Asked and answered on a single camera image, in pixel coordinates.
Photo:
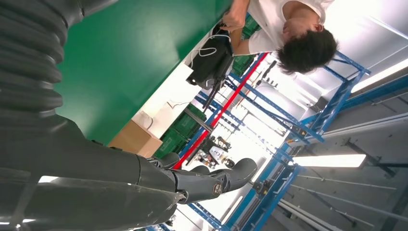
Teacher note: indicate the white ceiling light panel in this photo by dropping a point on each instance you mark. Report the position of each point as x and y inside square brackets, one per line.
[382, 75]
[328, 160]

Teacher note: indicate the blue metal rack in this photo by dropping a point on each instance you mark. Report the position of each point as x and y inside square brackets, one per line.
[334, 102]

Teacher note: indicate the person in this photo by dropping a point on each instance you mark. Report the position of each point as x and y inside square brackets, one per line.
[274, 25]

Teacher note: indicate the black carry bag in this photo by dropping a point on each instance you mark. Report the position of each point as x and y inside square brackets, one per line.
[210, 63]

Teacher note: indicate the black remote controller with antennas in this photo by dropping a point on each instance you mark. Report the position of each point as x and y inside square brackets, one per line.
[212, 94]

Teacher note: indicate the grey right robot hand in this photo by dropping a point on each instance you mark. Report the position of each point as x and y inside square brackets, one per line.
[79, 165]

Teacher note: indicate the red metal beam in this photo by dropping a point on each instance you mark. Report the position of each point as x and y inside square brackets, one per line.
[220, 111]

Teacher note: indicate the brown cardboard box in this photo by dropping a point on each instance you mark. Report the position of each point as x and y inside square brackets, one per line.
[134, 140]

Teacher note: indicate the green plastic crate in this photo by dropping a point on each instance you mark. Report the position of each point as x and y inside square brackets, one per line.
[188, 126]
[243, 62]

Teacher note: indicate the white rectangular desk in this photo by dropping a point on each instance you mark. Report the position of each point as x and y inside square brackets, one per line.
[172, 92]

